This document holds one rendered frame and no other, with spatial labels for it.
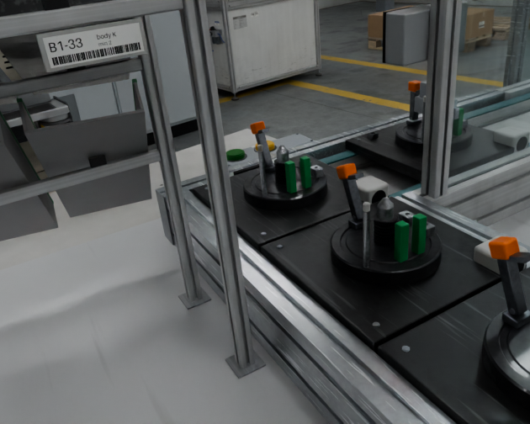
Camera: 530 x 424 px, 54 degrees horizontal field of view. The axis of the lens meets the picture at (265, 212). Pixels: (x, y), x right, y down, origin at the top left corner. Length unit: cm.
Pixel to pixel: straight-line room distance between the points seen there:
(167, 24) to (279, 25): 157
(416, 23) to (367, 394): 50
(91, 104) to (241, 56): 174
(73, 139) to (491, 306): 51
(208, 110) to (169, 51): 361
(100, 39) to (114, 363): 44
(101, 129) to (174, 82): 355
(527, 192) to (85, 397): 81
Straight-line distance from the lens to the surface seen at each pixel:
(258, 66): 524
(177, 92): 420
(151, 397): 69
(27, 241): 114
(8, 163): 64
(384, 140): 107
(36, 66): 66
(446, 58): 79
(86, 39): 48
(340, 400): 57
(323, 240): 72
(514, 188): 102
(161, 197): 95
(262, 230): 76
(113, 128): 64
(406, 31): 77
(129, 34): 48
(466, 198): 93
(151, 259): 95
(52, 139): 64
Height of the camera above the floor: 135
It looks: 28 degrees down
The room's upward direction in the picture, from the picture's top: 6 degrees counter-clockwise
